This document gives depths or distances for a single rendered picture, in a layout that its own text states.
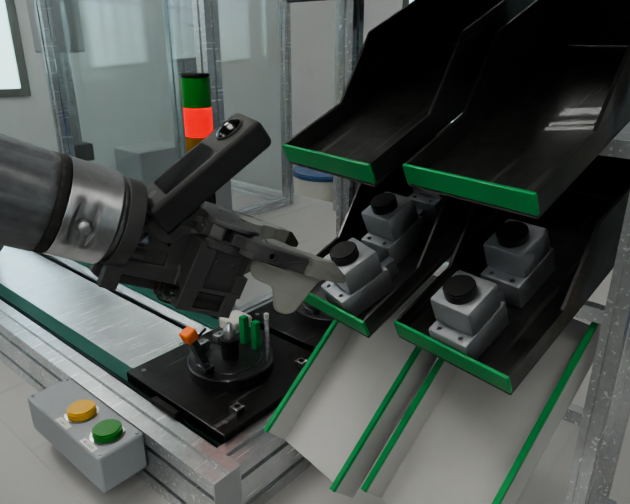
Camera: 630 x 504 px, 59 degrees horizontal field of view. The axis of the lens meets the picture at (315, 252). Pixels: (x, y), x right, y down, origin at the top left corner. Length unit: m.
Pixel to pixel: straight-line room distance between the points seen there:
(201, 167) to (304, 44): 3.96
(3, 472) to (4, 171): 0.68
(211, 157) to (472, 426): 0.41
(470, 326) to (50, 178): 0.36
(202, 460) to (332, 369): 0.21
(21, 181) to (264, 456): 0.53
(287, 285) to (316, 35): 3.98
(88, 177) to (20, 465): 0.67
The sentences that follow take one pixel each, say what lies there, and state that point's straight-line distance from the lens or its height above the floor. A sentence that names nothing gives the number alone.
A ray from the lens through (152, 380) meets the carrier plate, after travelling 0.94.
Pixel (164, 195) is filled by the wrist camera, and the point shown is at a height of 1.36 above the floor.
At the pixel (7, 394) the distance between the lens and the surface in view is 1.20.
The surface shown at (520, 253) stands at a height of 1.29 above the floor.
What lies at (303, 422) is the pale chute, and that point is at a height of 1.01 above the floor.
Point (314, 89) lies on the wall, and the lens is 4.44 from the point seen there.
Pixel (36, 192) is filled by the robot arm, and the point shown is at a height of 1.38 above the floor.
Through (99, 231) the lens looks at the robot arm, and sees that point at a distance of 0.43.
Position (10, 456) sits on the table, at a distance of 1.05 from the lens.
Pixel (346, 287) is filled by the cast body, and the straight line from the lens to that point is 0.58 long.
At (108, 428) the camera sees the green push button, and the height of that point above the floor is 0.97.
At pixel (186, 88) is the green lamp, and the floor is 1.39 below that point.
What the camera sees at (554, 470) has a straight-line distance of 0.98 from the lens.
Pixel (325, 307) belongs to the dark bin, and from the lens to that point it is 0.61.
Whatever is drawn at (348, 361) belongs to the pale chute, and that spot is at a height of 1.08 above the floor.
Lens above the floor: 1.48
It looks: 21 degrees down
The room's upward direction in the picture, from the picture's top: straight up
